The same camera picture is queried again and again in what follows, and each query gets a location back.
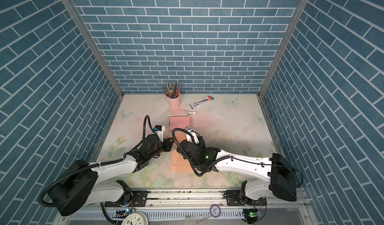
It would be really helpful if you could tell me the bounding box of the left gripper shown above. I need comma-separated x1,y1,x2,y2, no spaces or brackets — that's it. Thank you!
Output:
147,137,177,161

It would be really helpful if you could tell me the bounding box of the pink paper box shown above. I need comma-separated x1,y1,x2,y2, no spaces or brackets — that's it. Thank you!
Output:
169,116,191,132

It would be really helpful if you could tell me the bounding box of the peach paper box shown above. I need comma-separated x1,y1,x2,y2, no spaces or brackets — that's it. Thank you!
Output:
171,131,194,174

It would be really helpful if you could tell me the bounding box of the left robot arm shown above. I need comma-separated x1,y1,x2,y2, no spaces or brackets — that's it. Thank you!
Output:
38,134,174,217

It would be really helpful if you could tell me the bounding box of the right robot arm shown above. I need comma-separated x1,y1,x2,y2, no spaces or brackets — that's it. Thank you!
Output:
175,140,298,202

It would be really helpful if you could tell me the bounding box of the blue white pen box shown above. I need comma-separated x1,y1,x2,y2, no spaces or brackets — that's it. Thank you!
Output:
190,95,214,109

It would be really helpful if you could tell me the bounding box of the pink pencil bucket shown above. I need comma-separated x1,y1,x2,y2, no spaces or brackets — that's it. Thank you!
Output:
167,94,182,109

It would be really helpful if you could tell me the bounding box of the coloured pencils bundle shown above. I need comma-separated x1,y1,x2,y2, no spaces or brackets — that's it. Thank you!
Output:
163,82,182,99

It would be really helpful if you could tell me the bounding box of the white round clock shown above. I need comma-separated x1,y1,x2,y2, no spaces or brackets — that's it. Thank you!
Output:
122,212,149,225

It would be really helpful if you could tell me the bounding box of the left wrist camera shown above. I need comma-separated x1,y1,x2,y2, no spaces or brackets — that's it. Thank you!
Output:
154,125,165,142

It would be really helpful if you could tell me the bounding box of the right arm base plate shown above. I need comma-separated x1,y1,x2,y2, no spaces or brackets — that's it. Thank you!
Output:
223,190,267,207

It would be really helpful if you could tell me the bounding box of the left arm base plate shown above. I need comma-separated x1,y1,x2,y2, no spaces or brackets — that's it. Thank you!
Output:
104,191,148,208

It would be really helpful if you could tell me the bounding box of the metal base rail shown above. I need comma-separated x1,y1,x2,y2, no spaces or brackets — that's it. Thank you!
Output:
51,187,319,225

